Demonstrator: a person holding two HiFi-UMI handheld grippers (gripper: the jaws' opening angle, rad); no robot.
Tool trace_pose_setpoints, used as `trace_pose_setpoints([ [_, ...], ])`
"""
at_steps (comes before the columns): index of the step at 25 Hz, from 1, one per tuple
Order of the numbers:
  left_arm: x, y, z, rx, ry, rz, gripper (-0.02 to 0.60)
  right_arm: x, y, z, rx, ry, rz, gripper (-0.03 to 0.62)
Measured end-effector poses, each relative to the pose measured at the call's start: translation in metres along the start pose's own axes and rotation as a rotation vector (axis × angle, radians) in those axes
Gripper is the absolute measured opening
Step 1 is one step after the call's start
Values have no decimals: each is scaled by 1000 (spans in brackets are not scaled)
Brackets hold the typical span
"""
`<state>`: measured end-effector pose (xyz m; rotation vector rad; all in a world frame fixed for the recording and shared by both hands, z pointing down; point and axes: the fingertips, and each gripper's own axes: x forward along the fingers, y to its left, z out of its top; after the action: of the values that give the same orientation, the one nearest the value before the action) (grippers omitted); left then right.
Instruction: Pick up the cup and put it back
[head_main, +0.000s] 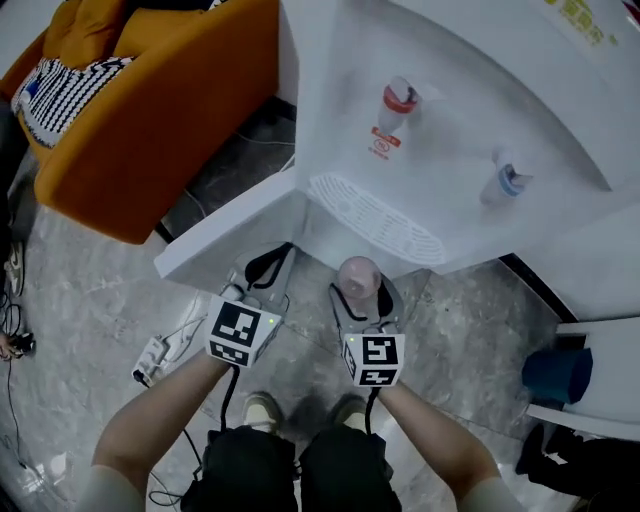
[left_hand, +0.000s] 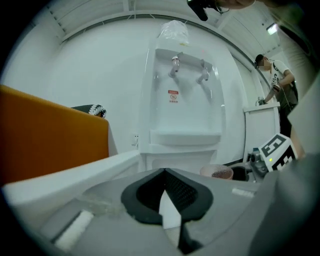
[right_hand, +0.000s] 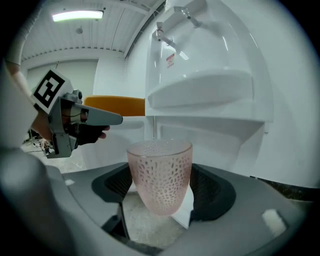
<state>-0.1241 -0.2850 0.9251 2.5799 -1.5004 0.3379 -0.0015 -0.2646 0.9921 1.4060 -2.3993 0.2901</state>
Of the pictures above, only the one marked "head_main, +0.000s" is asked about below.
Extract white water dispenser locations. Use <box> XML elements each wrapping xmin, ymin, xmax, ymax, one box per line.
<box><xmin>277</xmin><ymin>0</ymin><xmax>640</xmax><ymax>322</ymax></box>

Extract white shelf unit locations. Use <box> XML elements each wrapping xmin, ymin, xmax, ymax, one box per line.
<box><xmin>524</xmin><ymin>319</ymin><xmax>640</xmax><ymax>442</ymax></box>

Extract orange pillow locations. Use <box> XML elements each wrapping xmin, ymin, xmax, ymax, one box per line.
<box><xmin>42</xmin><ymin>0</ymin><xmax>134</xmax><ymax>72</ymax></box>

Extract person's right white sleeve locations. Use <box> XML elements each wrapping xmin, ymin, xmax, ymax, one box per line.
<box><xmin>458</xmin><ymin>477</ymin><xmax>527</xmax><ymax>512</ymax></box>

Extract red water tap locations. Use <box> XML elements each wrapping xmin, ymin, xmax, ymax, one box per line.
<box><xmin>377</xmin><ymin>75</ymin><xmax>422</xmax><ymax>136</ymax></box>

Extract black looped floor cable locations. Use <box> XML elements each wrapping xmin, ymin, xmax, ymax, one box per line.
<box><xmin>147</xmin><ymin>428</ymin><xmax>207</xmax><ymax>507</ymax></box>

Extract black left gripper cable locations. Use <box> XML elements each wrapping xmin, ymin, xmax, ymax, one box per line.
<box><xmin>218</xmin><ymin>363</ymin><xmax>242</xmax><ymax>432</ymax></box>

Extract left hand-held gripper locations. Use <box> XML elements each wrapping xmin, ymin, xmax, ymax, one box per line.
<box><xmin>204</xmin><ymin>242</ymin><xmax>297</xmax><ymax>369</ymax></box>

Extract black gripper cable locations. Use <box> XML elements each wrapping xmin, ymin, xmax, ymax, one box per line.
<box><xmin>218</xmin><ymin>363</ymin><xmax>242</xmax><ymax>432</ymax></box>
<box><xmin>363</xmin><ymin>387</ymin><xmax>380</xmax><ymax>436</ymax></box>

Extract blue water tap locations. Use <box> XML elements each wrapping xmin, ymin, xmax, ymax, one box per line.
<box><xmin>478</xmin><ymin>146</ymin><xmax>534</xmax><ymax>207</ymax></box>

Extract orange sofa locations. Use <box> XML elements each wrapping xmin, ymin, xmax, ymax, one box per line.
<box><xmin>0</xmin><ymin>0</ymin><xmax>282</xmax><ymax>246</ymax></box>

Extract thin black floor cable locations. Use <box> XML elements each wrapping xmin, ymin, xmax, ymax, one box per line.
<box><xmin>0</xmin><ymin>292</ymin><xmax>32</xmax><ymax>472</ymax></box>

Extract pink translucent cup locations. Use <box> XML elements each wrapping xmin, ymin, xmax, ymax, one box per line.
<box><xmin>336</xmin><ymin>255</ymin><xmax>384</xmax><ymax>302</ymax></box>

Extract black bag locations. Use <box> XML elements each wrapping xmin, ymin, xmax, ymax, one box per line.
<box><xmin>514</xmin><ymin>423</ymin><xmax>640</xmax><ymax>504</ymax></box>

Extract white drip tray grille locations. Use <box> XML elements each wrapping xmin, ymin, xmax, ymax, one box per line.
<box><xmin>306</xmin><ymin>172</ymin><xmax>447</xmax><ymax>267</ymax></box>

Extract person's shoe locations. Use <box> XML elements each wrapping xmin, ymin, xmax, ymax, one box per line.
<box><xmin>241</xmin><ymin>391</ymin><xmax>283</xmax><ymax>434</ymax></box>
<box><xmin>328</xmin><ymin>393</ymin><xmax>370</xmax><ymax>434</ymax></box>
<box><xmin>3</xmin><ymin>241</ymin><xmax>27</xmax><ymax>297</ymax></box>

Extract person's white sleeve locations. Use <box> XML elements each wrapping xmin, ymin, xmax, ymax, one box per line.
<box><xmin>74</xmin><ymin>464</ymin><xmax>147</xmax><ymax>512</ymax></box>
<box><xmin>458</xmin><ymin>477</ymin><xmax>527</xmax><ymax>512</ymax></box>

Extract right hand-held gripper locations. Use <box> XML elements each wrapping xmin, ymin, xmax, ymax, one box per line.
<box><xmin>327</xmin><ymin>277</ymin><xmax>406</xmax><ymax>389</ymax></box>

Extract person's left white sleeve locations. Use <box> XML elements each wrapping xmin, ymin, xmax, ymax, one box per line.
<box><xmin>74</xmin><ymin>464</ymin><xmax>147</xmax><ymax>512</ymax></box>

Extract person's right forearm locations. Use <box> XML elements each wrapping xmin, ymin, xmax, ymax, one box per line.
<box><xmin>377</xmin><ymin>382</ymin><xmax>502</xmax><ymax>496</ymax></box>

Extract person's left shoe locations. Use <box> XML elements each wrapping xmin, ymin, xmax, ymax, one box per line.
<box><xmin>241</xmin><ymin>391</ymin><xmax>283</xmax><ymax>434</ymax></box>

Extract person's left forearm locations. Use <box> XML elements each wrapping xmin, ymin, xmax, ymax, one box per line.
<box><xmin>92</xmin><ymin>349</ymin><xmax>232</xmax><ymax>481</ymax></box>

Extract black white patterned cushion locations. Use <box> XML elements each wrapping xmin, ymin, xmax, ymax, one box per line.
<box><xmin>12</xmin><ymin>55</ymin><xmax>136</xmax><ymax>150</ymax></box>

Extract person's black trousers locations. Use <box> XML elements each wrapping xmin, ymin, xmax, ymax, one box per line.
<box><xmin>179</xmin><ymin>424</ymin><xmax>404</xmax><ymax>512</ymax></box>

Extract white power cable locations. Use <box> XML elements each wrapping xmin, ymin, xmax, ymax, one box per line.
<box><xmin>158</xmin><ymin>298</ymin><xmax>214</xmax><ymax>364</ymax></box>

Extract blue bin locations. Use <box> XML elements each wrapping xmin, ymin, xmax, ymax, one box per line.
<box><xmin>521</xmin><ymin>347</ymin><xmax>595</xmax><ymax>405</ymax></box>

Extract person's right shoe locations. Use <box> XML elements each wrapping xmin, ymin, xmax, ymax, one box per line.
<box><xmin>328</xmin><ymin>393</ymin><xmax>370</xmax><ymax>434</ymax></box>

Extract white power strip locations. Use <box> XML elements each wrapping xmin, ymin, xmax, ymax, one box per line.
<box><xmin>131</xmin><ymin>335</ymin><xmax>172</xmax><ymax>387</ymax></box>

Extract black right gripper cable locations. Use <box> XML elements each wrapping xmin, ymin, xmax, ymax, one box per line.
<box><xmin>363</xmin><ymin>387</ymin><xmax>380</xmax><ymax>436</ymax></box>

